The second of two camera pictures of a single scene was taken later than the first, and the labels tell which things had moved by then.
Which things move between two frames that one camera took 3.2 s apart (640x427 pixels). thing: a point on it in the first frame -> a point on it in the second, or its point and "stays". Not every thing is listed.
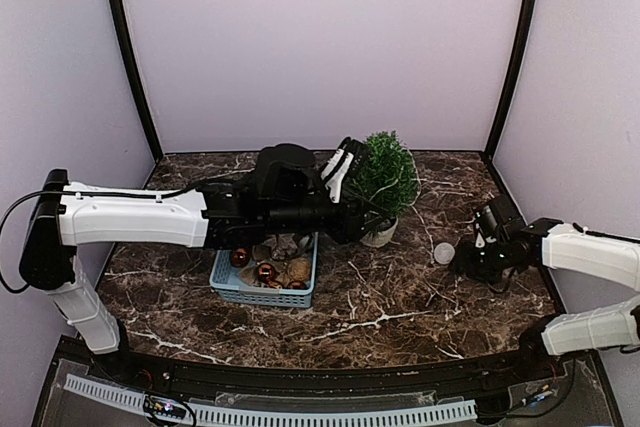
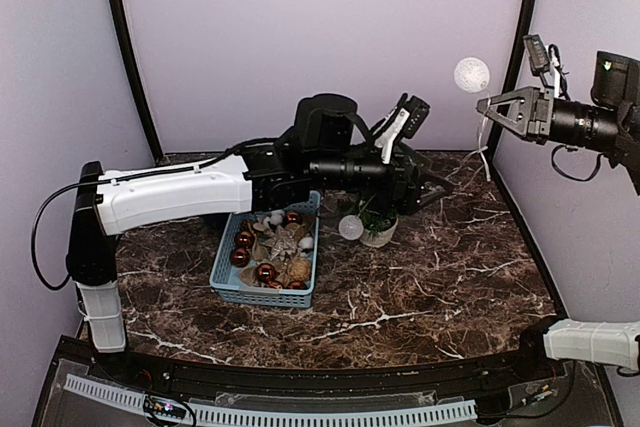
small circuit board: x=164 y=406 stays
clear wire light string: x=414 y=205 -> x=481 y=147
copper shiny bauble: x=240 y=257 stays
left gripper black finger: x=376 y=217 -> x=435 y=175
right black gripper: x=464 y=263 -> x=543 y=102
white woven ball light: x=444 y=253 -> x=471 y=74
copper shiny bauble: x=266 y=272 stays
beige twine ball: x=299 y=269 stays
